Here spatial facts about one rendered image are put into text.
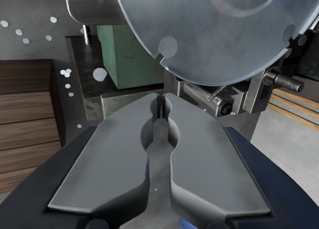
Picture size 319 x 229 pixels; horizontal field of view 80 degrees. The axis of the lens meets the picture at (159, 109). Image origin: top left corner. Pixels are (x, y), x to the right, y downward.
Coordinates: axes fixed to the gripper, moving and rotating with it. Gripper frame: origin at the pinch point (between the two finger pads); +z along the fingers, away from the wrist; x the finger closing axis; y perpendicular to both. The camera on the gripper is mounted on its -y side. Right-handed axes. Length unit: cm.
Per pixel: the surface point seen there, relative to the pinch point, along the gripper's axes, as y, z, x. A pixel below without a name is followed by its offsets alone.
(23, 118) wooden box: 27, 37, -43
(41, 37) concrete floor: 11, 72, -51
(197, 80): 3.6, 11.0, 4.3
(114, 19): -3.6, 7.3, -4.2
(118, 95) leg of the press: 10.9, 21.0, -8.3
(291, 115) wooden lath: 59, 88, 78
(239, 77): 4.3, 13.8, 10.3
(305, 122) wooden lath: 60, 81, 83
